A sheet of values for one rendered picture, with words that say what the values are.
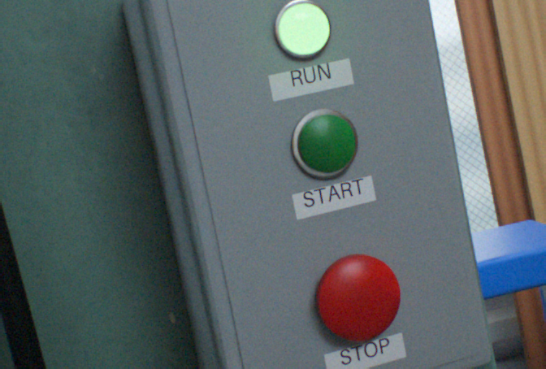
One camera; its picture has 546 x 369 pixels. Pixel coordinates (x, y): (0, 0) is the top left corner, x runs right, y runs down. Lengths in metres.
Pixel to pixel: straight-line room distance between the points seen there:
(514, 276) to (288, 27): 0.92
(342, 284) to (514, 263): 0.89
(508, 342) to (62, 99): 1.70
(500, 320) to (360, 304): 1.69
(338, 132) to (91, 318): 0.13
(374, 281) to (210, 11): 0.11
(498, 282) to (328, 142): 0.89
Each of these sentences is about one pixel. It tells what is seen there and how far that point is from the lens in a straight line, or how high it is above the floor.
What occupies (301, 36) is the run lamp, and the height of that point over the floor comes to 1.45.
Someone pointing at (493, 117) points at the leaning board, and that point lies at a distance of 1.87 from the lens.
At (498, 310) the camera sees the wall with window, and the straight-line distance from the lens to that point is 2.12.
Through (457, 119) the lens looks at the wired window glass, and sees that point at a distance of 2.06.
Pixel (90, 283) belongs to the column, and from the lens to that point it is 0.43.
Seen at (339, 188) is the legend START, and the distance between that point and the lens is 0.38.
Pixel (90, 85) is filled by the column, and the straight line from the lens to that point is 0.42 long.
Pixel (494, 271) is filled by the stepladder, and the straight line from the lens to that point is 1.25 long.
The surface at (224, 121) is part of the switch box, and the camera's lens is 0.37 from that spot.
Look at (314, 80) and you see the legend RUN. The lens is 0.38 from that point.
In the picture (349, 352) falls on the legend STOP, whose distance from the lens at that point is 0.39.
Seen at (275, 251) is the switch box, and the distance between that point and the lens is 0.38.
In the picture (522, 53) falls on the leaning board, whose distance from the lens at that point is 1.86.
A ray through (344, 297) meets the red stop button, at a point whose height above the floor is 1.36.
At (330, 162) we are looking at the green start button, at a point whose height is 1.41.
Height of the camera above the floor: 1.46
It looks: 7 degrees down
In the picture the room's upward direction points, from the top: 11 degrees counter-clockwise
